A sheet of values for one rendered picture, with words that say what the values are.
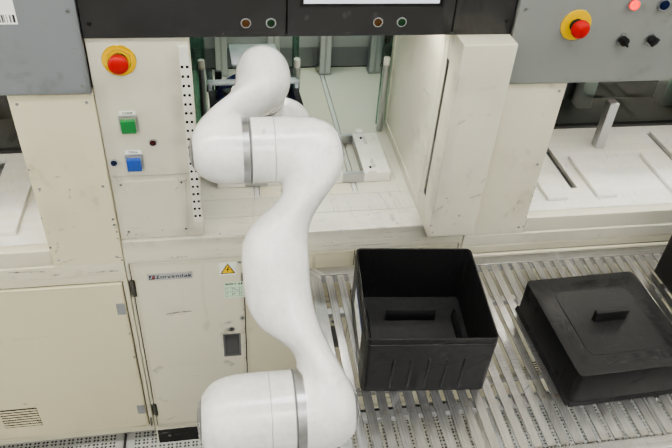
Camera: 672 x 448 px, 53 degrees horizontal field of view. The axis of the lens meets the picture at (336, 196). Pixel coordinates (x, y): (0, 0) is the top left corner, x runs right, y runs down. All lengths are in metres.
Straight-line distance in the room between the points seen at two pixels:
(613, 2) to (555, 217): 0.61
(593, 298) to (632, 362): 0.19
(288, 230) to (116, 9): 0.62
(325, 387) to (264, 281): 0.17
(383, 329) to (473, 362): 0.25
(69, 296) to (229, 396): 0.94
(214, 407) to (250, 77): 0.48
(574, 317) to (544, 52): 0.60
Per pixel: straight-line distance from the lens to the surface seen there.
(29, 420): 2.28
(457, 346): 1.43
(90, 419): 2.26
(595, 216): 1.96
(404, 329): 1.63
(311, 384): 0.99
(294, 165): 0.97
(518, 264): 1.88
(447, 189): 1.64
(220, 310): 1.88
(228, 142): 0.97
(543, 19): 1.53
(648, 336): 1.68
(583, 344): 1.60
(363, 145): 1.98
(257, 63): 1.06
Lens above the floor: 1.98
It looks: 38 degrees down
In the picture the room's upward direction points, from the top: 4 degrees clockwise
